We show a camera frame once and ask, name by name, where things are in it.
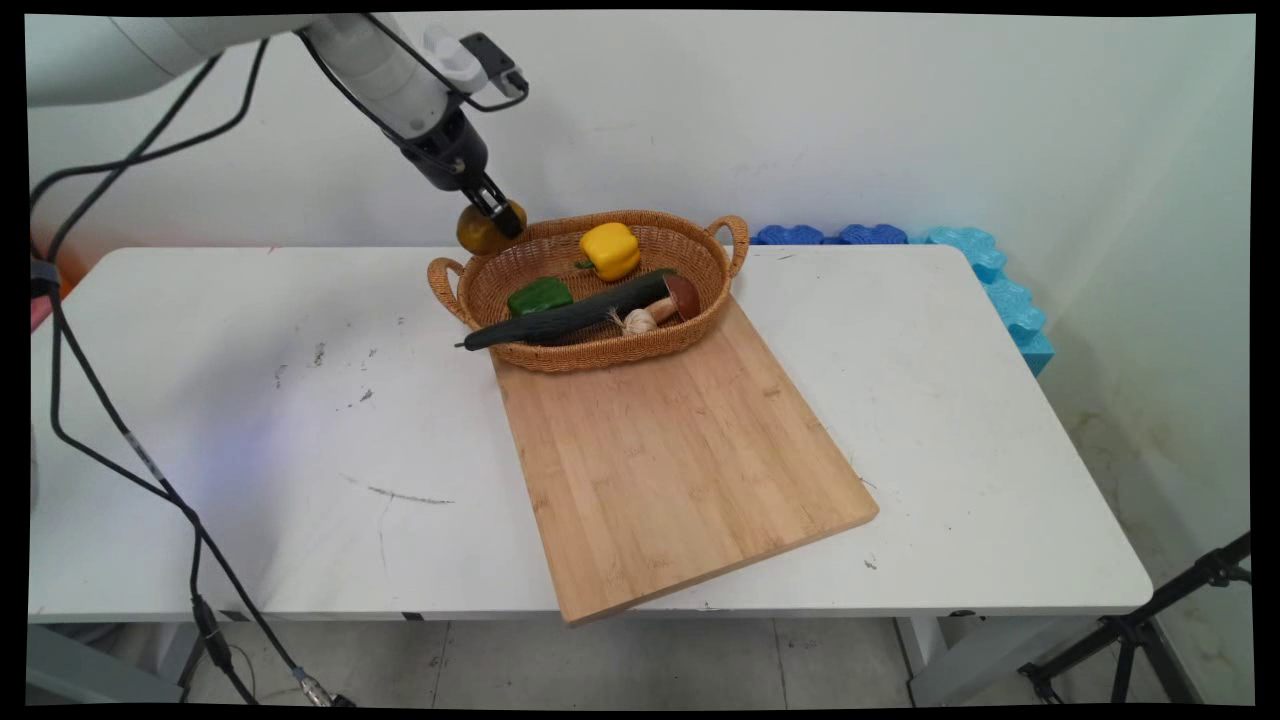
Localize long black robot cable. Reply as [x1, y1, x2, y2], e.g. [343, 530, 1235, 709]
[28, 38, 353, 707]

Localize black camera cable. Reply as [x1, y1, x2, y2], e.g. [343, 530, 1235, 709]
[298, 14, 529, 141]

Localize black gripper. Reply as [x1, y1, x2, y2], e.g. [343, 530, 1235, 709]
[402, 108, 526, 240]

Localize dark green cucumber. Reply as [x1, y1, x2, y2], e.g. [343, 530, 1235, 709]
[455, 268, 678, 352]

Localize yellow bell pepper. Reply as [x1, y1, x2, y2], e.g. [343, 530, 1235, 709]
[575, 222, 641, 282]

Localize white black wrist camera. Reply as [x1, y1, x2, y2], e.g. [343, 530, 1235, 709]
[423, 25, 529, 111]

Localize green bell pepper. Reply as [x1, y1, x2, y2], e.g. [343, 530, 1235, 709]
[507, 277, 574, 317]

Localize black tripod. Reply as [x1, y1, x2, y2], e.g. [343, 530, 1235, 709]
[1018, 533, 1253, 706]

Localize brown yellow potato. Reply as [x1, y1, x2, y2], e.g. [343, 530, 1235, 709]
[457, 200, 528, 256]

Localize grey table leg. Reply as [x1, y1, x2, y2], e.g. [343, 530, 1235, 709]
[900, 612, 1096, 707]

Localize dark blue foam mat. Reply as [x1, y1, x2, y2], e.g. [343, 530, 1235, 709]
[750, 224, 909, 247]

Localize woven wicker basket with handles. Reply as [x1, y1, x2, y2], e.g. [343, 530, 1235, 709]
[428, 210, 749, 373]

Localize brown cap toy mushroom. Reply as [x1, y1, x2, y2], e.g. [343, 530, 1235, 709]
[640, 275, 702, 326]

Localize light blue foam mat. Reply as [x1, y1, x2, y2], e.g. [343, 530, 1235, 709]
[925, 227, 1054, 376]

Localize light wooden cutting board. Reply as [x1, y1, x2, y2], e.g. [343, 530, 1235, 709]
[492, 295, 880, 626]

